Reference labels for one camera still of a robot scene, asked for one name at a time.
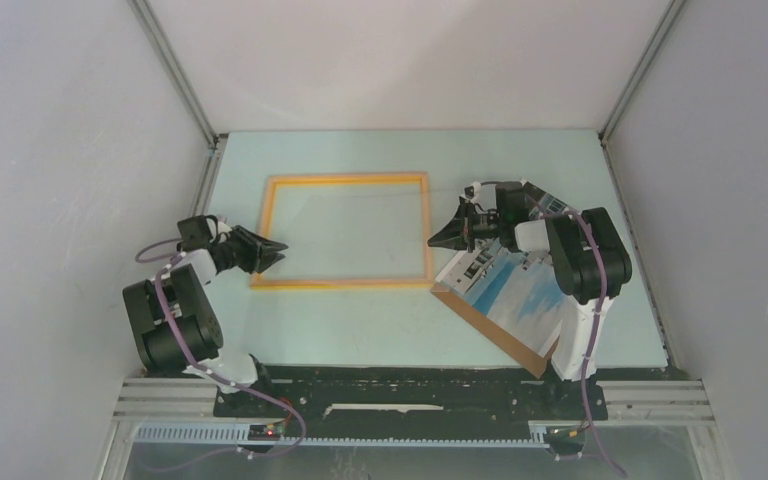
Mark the small electronics board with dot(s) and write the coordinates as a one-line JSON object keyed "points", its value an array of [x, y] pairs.
{"points": [[267, 432]]}

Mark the aluminium rail front frame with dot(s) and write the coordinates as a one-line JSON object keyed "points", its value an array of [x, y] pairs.
{"points": [[182, 409]]}

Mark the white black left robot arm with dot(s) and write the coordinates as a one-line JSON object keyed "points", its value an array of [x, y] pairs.
{"points": [[174, 325]]}

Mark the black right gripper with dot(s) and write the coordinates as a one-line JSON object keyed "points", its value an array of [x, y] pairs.
{"points": [[450, 236]]}

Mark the orange wooden picture frame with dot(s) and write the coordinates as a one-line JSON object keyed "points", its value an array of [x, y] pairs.
{"points": [[348, 231]]}

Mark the brown cardboard backing board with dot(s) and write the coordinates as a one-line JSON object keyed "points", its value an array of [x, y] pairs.
{"points": [[524, 356]]}

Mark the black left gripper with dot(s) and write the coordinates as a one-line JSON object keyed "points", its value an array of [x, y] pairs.
{"points": [[260, 252]]}

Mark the right aluminium corner post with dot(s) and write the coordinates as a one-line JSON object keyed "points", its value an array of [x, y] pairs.
{"points": [[645, 62]]}

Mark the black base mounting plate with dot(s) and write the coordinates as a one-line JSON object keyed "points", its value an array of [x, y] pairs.
{"points": [[415, 404]]}

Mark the building and sky photo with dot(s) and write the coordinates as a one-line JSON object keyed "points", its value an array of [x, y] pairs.
{"points": [[516, 298]]}

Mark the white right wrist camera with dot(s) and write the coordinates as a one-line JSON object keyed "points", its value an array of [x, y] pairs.
{"points": [[471, 192]]}

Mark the aluminium corner post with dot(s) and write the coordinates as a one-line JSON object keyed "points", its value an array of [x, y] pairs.
{"points": [[645, 62], [164, 52]]}

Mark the left aluminium corner post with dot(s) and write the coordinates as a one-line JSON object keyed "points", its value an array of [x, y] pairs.
{"points": [[164, 52]]}

